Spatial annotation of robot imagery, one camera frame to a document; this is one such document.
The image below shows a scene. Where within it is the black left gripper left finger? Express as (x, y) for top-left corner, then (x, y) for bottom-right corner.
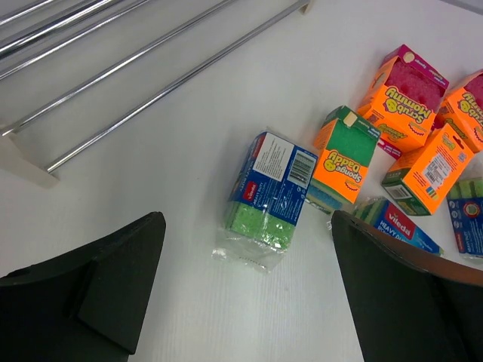
(1, 212), (166, 361)

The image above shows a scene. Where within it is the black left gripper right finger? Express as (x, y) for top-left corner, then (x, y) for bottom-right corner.
(331, 211), (482, 361)

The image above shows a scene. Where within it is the orange box barcode side up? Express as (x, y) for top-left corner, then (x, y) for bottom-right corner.
(381, 124), (475, 216)

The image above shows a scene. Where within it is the orange green Sponge Daddy box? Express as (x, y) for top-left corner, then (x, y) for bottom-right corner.
(306, 106), (381, 214)

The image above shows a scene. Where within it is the blue green Vileda sponge pack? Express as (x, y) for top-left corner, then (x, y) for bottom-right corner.
(213, 130), (318, 272)

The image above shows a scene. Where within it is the orange pink Scrub Mommy box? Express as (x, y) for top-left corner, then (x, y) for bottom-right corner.
(357, 44), (449, 153)

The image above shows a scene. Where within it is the cream chrome wire shelf rack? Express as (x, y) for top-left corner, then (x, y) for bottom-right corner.
(1, 1), (312, 194)

